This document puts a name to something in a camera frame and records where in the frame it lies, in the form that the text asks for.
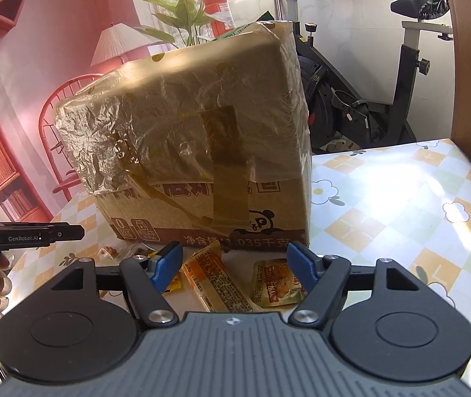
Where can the small yellow snack packet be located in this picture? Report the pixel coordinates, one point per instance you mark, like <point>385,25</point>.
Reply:
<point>176,285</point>

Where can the orange snack packet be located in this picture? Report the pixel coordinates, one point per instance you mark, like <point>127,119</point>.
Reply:
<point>214,277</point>

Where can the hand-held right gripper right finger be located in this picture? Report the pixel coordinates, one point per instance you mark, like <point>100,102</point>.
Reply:
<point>301,262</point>

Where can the black exercise bike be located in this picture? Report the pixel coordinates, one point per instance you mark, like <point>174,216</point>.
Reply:
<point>401,91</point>

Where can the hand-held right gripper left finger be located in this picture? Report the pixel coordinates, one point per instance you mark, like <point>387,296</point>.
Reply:
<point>168,264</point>

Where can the pink room wall poster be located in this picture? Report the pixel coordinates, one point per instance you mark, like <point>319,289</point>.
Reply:
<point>32,49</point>

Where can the golden red-label snack packet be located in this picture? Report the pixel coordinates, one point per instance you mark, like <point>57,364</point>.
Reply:
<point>274,285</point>

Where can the plastic-lined cardboard box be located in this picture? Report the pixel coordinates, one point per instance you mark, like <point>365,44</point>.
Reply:
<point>185,132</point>

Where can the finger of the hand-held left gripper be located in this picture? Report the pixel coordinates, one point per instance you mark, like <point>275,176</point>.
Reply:
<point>65,233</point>

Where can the small clear snack packet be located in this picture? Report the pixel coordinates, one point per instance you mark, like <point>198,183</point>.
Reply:
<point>109,251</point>
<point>141,250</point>

